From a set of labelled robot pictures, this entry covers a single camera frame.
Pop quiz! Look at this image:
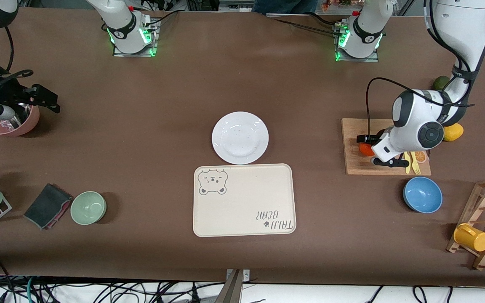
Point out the pink bowl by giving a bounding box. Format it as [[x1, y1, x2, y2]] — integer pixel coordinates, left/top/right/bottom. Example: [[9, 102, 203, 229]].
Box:
[[0, 103, 40, 137]]

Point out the grey metal camera mount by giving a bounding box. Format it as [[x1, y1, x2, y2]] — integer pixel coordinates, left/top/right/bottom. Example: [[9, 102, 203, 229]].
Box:
[[221, 268, 251, 303]]

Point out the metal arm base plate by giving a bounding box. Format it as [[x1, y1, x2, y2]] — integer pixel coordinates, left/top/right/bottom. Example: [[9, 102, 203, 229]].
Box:
[[334, 23, 380, 63], [113, 17, 159, 57]]

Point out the black cable on table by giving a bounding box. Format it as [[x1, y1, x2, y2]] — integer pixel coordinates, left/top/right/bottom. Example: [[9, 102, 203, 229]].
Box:
[[141, 9, 181, 27], [266, 13, 344, 38]]

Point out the standing person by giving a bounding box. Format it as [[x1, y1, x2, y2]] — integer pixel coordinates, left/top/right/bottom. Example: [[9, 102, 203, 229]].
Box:
[[253, 0, 319, 15]]

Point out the cream bear print tray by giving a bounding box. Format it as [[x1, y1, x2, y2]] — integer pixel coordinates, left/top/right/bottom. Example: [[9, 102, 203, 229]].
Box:
[[192, 163, 297, 238]]

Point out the green cable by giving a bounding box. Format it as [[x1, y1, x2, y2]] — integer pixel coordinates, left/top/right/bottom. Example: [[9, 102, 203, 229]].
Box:
[[26, 276, 37, 303]]

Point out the yellow lemon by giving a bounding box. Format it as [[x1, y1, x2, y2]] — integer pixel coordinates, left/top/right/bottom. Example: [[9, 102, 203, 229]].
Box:
[[442, 122, 464, 142]]

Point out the dark grey folded cloth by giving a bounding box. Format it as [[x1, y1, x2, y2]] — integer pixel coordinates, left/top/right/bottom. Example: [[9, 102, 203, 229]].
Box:
[[24, 183, 72, 230]]

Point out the white round plate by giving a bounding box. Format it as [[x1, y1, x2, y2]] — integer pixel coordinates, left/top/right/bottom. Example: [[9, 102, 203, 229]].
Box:
[[211, 111, 269, 165]]

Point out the shiny metal scoop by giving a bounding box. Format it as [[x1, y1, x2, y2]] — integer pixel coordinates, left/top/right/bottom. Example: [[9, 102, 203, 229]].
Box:
[[9, 103, 32, 127]]

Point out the yellow mug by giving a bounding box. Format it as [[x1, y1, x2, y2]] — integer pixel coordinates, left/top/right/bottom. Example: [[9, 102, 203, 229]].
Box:
[[453, 223, 485, 253]]

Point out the pale green bowl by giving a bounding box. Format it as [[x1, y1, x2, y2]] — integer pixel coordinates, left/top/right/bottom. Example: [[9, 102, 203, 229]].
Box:
[[70, 191, 107, 226]]

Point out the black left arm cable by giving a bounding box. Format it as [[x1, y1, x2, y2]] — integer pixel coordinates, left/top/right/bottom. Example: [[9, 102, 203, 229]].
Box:
[[366, 77, 475, 139]]

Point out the wooden cutting board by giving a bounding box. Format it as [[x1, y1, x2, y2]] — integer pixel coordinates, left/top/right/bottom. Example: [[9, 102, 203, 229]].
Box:
[[341, 118, 432, 176]]

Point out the blue bowl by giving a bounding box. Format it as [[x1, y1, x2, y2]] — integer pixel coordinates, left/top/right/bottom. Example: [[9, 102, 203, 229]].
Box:
[[402, 176, 443, 214]]

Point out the pink folded cloth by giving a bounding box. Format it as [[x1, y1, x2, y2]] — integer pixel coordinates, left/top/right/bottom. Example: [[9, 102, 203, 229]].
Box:
[[45, 198, 73, 230]]

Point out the colourful toy pile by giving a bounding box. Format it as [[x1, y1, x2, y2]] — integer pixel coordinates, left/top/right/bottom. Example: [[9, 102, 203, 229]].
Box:
[[319, 0, 354, 11]]

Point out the wooden mug rack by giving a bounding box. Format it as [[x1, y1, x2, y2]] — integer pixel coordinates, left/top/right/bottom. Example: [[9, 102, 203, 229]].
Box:
[[445, 178, 485, 271]]

